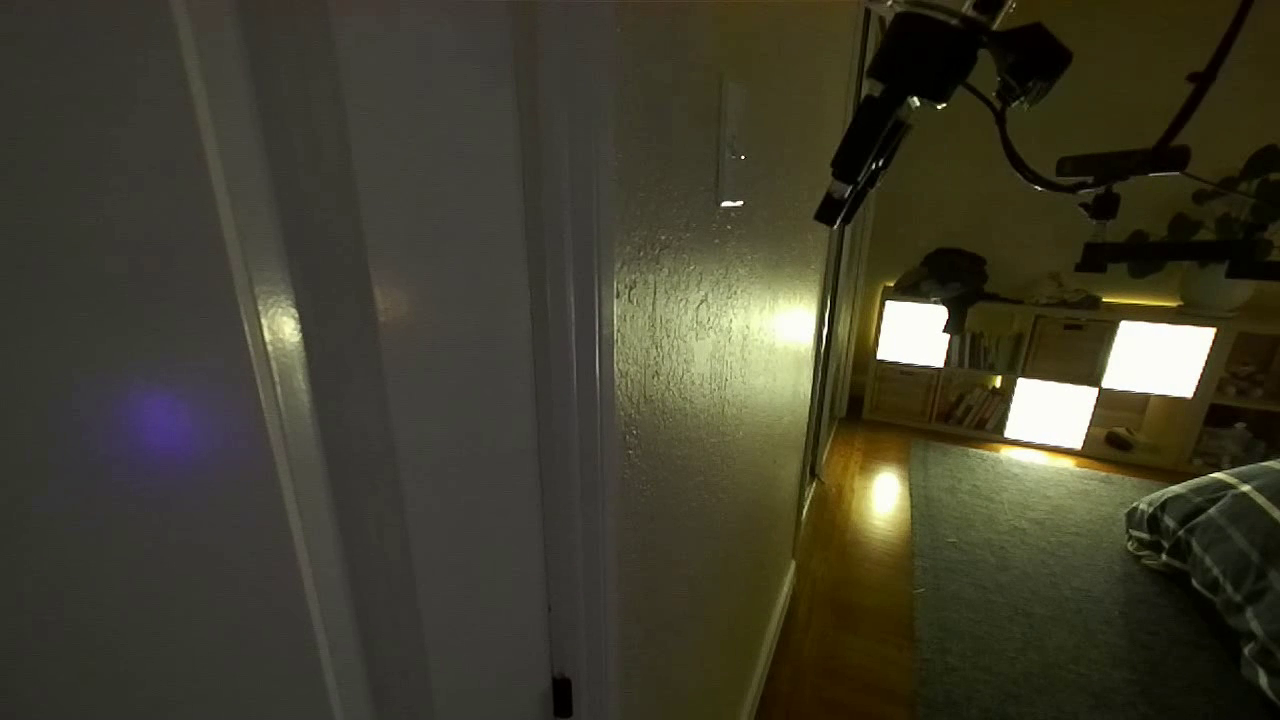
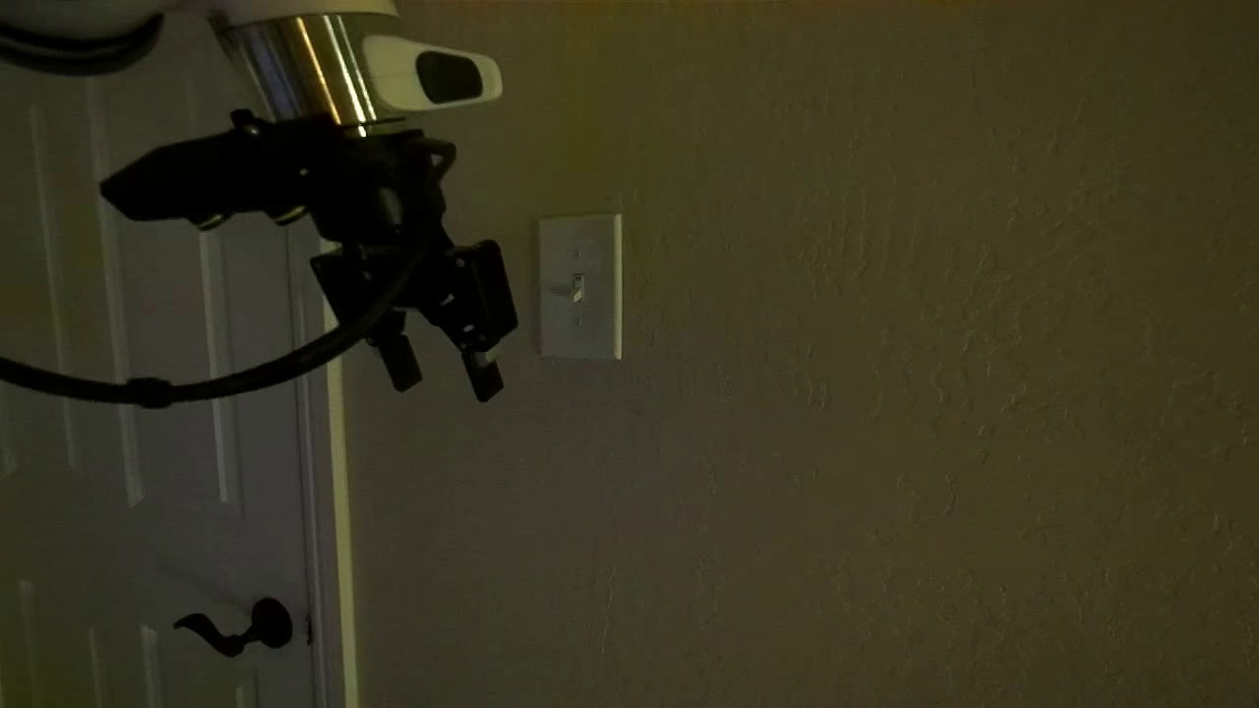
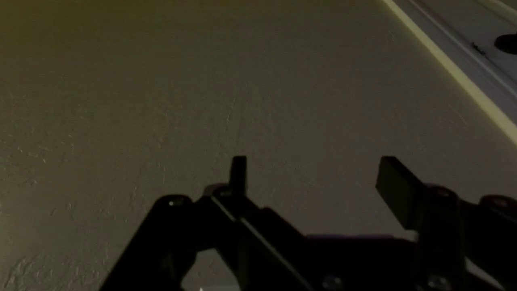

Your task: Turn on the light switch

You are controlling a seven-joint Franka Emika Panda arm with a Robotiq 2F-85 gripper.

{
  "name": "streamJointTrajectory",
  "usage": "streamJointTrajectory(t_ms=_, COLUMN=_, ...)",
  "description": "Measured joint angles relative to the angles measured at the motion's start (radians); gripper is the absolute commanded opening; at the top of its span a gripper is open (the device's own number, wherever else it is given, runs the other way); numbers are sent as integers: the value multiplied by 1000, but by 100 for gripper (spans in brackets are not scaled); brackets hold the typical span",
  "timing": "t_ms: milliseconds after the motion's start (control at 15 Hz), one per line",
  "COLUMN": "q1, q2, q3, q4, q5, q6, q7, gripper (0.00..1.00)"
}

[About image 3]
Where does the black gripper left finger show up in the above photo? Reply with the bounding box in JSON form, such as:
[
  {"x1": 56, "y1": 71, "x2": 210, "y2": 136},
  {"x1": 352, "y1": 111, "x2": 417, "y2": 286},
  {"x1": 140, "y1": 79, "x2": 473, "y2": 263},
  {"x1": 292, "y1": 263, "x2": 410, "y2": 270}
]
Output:
[{"x1": 98, "y1": 155, "x2": 316, "y2": 291}]

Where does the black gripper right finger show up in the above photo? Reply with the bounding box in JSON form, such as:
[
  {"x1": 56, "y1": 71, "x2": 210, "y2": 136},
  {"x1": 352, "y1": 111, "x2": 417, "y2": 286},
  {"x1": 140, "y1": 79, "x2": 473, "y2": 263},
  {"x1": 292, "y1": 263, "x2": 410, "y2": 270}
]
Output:
[{"x1": 375, "y1": 155, "x2": 517, "y2": 291}]

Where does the white panelled door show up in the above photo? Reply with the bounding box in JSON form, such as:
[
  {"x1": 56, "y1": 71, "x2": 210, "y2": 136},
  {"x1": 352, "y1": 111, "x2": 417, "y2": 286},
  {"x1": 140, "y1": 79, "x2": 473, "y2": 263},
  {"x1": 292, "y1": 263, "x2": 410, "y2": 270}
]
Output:
[{"x1": 417, "y1": 0, "x2": 517, "y2": 95}]

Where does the black door handle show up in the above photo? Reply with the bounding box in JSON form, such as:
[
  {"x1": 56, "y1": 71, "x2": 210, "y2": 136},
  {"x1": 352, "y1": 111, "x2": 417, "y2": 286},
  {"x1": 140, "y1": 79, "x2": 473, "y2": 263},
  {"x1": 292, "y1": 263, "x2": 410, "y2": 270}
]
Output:
[{"x1": 493, "y1": 32, "x2": 517, "y2": 56}]

